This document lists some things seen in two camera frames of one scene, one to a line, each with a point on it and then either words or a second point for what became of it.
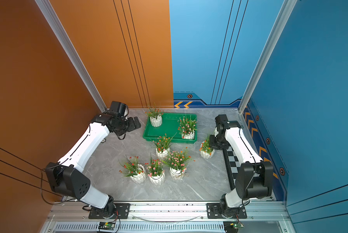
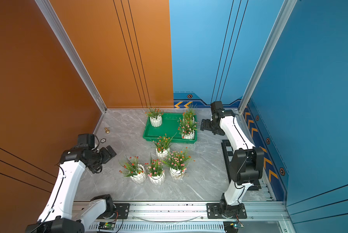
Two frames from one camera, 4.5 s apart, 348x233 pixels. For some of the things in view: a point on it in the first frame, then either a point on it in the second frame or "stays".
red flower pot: [155, 116] stays
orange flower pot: [206, 150] → [189, 116]
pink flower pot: [156, 174] stays
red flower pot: [133, 170] stays
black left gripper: [132, 125] → [108, 155]
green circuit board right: [232, 226] stays
